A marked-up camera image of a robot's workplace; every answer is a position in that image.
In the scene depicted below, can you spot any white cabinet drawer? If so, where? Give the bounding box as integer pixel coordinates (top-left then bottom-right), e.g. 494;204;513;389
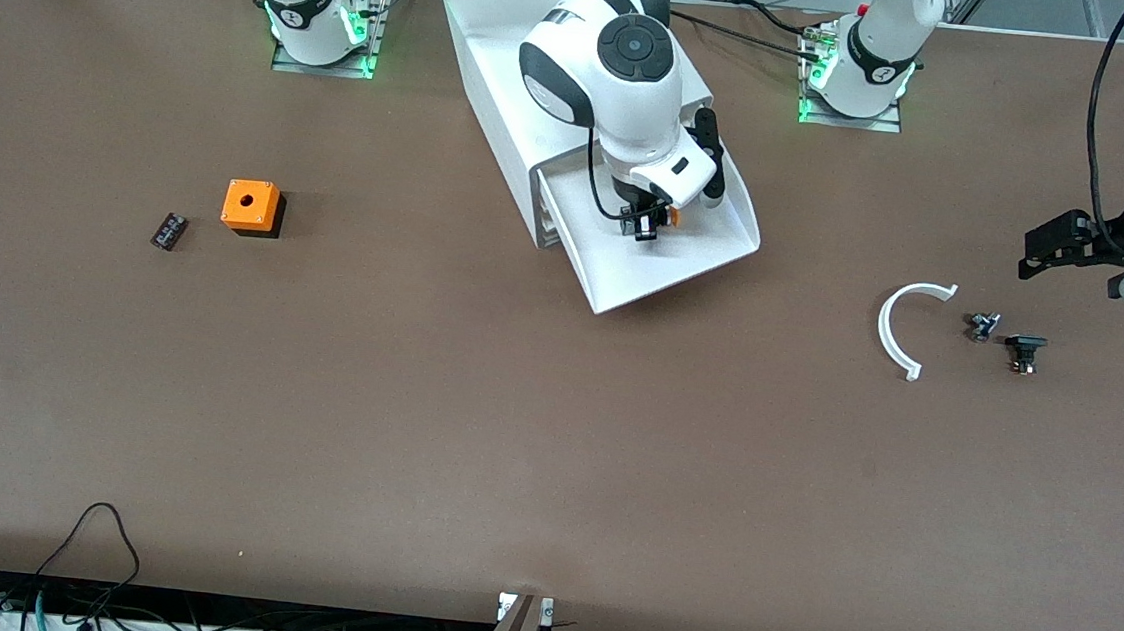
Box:
522;138;768;329

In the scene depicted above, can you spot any white drawer cabinet housing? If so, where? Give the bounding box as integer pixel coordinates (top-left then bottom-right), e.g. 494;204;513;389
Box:
419;0;723;263

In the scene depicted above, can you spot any small black cylindrical capacitor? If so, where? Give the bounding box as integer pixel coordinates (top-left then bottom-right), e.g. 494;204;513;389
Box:
149;211;191;253

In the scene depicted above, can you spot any black switch contact block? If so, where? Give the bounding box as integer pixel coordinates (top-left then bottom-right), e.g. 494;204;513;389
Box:
1003;332;1050;378

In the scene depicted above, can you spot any white semicircular plastic bracket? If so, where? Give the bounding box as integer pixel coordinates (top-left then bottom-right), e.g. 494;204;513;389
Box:
873;277;960;385

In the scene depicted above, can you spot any black braided cable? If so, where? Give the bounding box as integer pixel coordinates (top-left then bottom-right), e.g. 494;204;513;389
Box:
665;5;827;61

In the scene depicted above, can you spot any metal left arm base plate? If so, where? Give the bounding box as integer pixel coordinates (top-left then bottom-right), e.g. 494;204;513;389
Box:
796;24;911;135

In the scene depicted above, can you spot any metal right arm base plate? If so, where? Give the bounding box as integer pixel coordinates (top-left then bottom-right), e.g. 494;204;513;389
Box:
270;0;389;82

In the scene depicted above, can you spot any orange button enclosure box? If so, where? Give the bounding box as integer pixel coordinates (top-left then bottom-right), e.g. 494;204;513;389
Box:
219;178;289;240

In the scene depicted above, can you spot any black looped cable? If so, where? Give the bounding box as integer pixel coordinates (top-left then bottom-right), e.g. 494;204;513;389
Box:
35;497;147;589

